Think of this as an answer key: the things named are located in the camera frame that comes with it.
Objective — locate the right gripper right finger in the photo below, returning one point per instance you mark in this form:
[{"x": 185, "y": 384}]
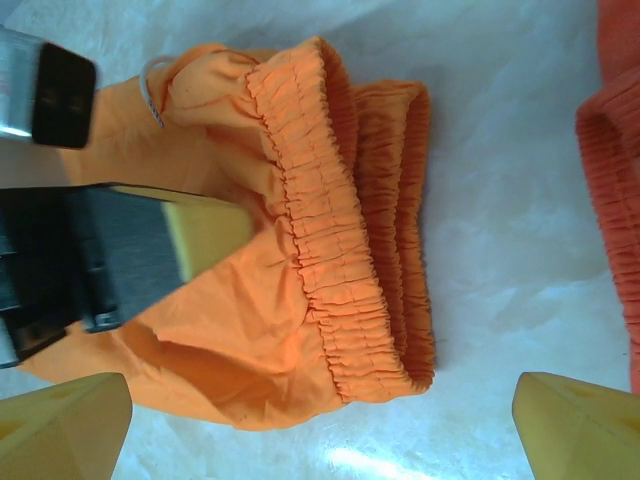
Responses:
[{"x": 585, "y": 440}]

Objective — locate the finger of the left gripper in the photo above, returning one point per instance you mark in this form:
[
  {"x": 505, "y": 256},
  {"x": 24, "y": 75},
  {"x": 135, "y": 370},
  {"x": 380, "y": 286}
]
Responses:
[{"x": 140, "y": 240}]

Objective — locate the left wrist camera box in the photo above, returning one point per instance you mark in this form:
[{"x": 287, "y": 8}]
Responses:
[{"x": 45, "y": 95}]

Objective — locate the red-orange shorts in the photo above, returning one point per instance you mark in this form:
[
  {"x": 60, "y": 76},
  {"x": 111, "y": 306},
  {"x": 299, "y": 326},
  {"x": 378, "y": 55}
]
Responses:
[{"x": 615, "y": 200}]

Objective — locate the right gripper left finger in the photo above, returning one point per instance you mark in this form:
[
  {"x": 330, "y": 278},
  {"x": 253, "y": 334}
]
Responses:
[{"x": 60, "y": 435}]

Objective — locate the light orange shorts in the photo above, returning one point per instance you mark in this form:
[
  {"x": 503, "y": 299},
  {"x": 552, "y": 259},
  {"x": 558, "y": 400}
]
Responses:
[{"x": 310, "y": 200}]

